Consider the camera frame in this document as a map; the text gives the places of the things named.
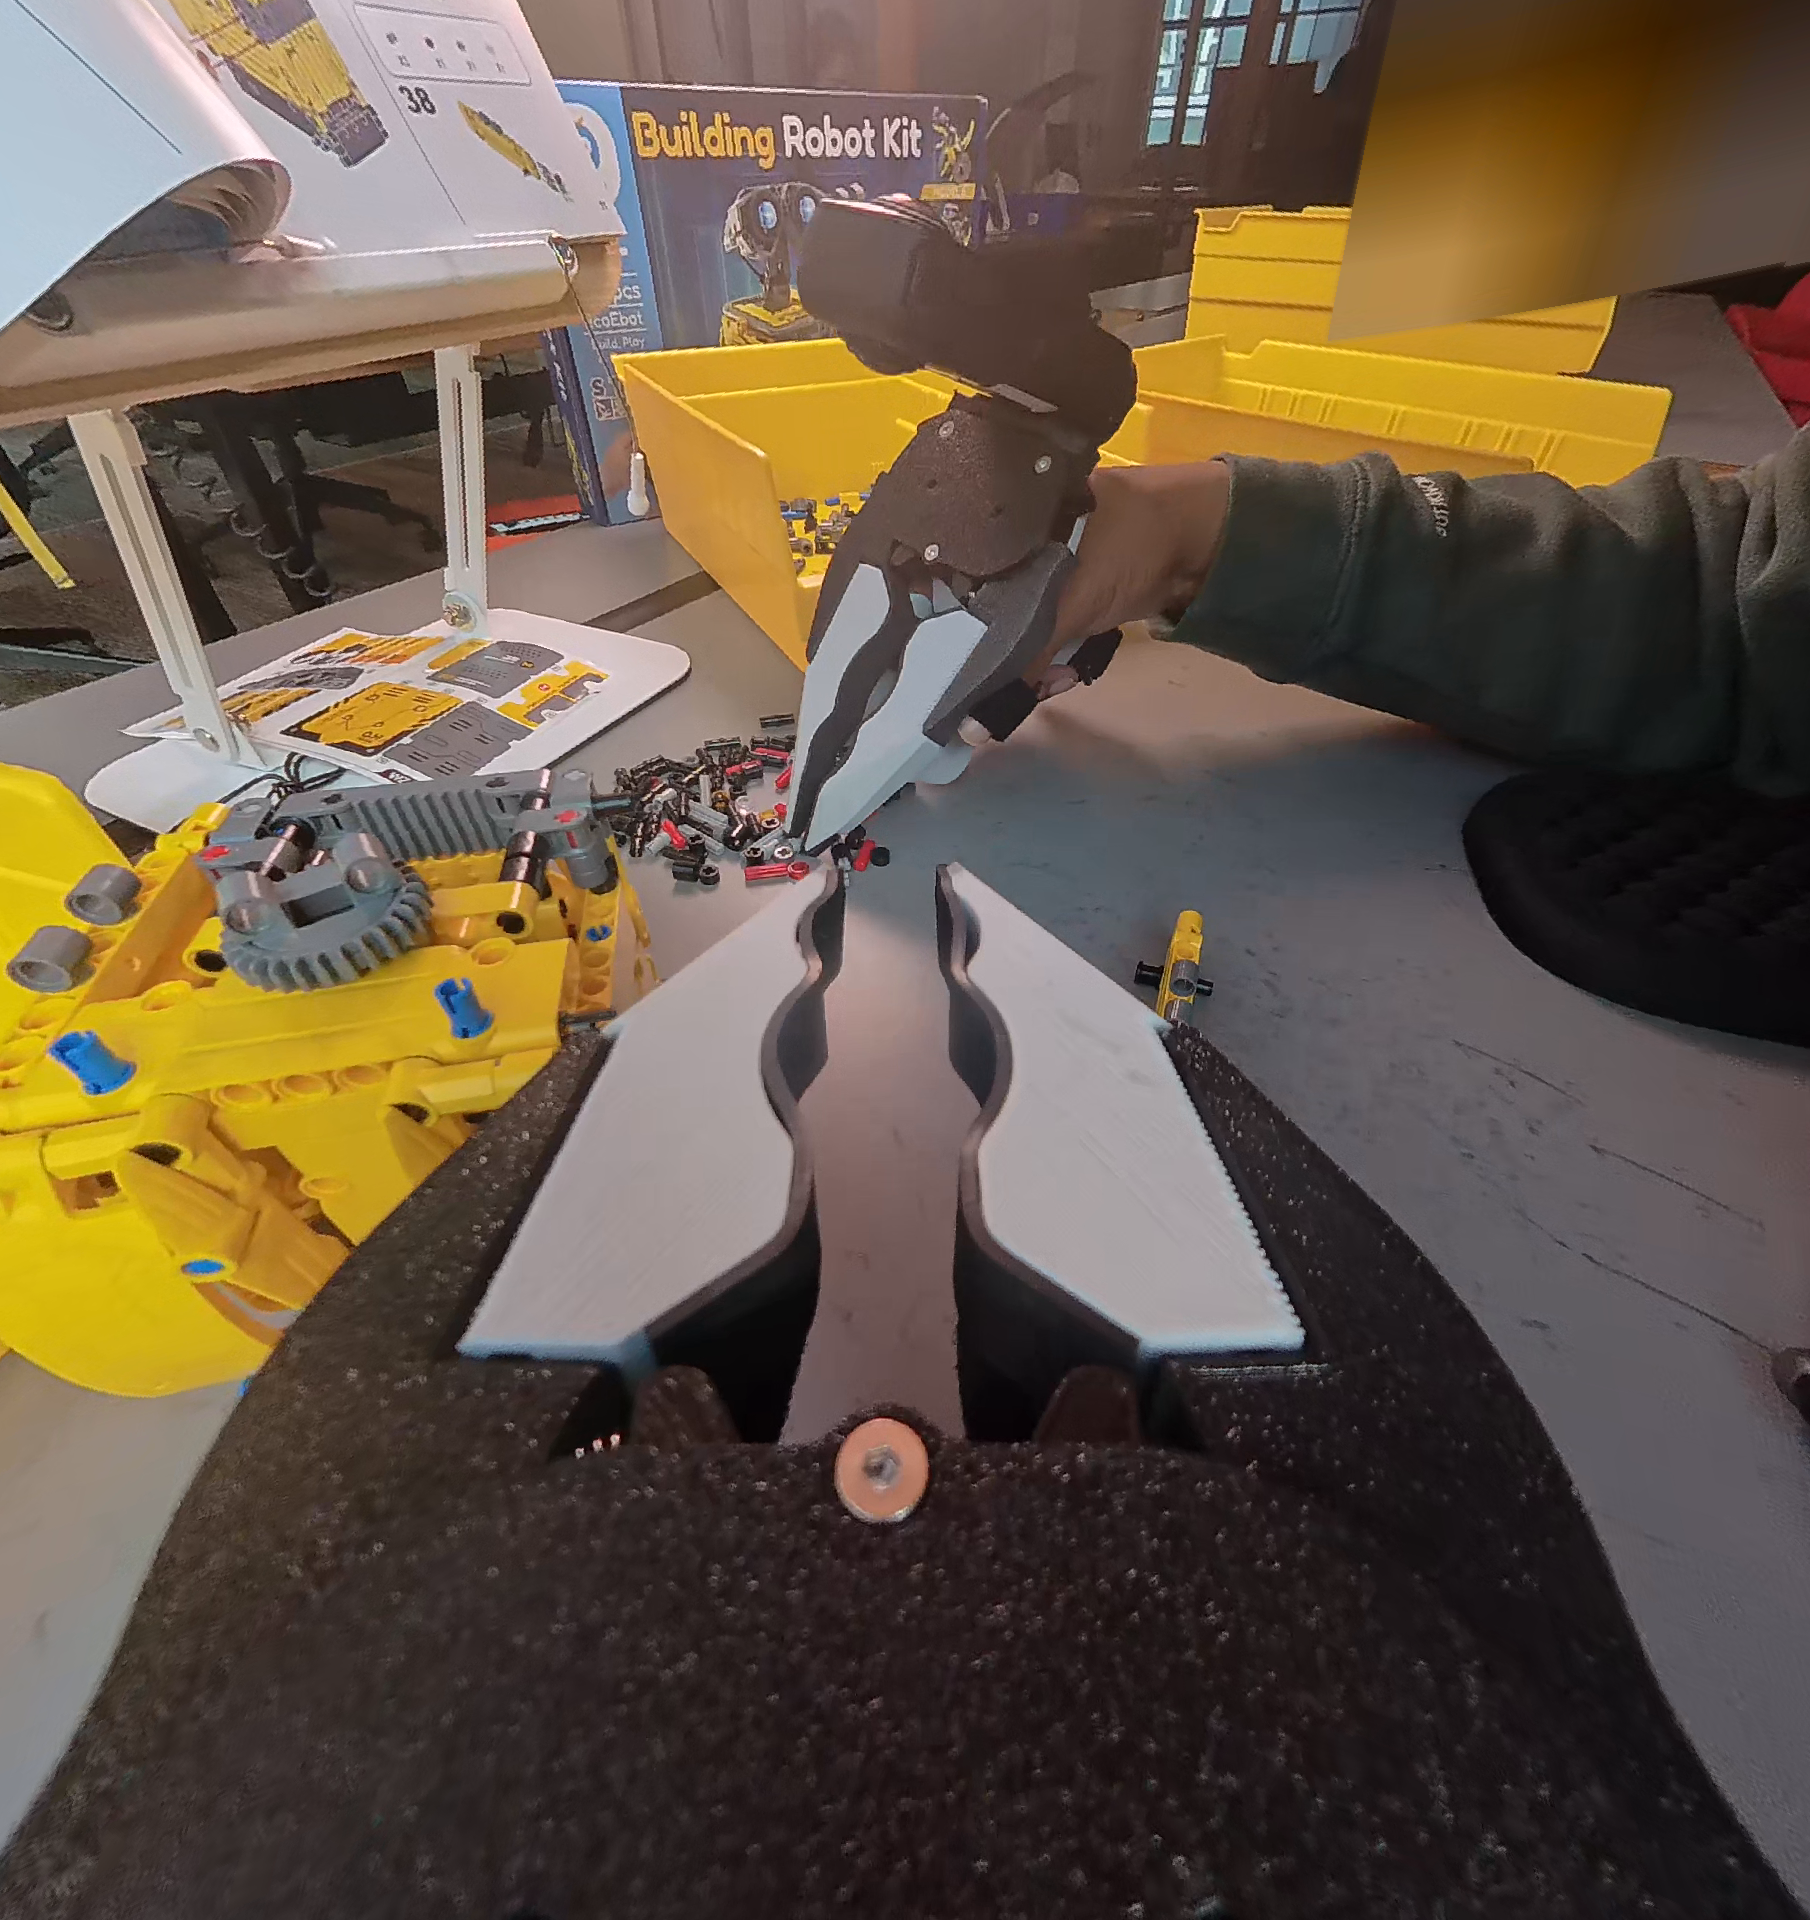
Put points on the black lego pin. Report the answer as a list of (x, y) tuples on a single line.
[(1153, 974)]

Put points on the sticker sheet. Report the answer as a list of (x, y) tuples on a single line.
[(395, 704)]

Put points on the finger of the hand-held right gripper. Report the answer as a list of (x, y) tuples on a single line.
[(839, 660), (921, 704)]

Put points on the lego instruction manual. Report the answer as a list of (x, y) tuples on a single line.
[(441, 135)]

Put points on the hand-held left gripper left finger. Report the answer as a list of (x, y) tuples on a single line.
[(650, 1200)]

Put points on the yellow plastic bin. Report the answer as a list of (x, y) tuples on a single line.
[(1445, 412), (725, 481), (1264, 284)]

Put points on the pile of small lego pins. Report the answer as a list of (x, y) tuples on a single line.
[(695, 795)]

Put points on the person's right hand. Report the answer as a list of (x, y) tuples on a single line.
[(1144, 541)]

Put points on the pile of grey lego parts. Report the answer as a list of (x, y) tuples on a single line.
[(823, 524)]

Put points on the yellow lego robot model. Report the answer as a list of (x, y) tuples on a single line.
[(244, 1080)]

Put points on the orange case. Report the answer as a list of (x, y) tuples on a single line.
[(538, 516)]

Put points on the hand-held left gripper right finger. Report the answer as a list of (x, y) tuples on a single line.
[(1130, 1200)]

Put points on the black quilted pad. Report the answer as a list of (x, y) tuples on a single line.
[(1684, 900)]

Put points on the red bag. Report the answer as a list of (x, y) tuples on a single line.
[(1805, 344)]

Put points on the yellow lego beam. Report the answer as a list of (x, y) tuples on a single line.
[(1186, 945)]

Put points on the blue toy kit box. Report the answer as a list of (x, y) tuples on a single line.
[(725, 195)]

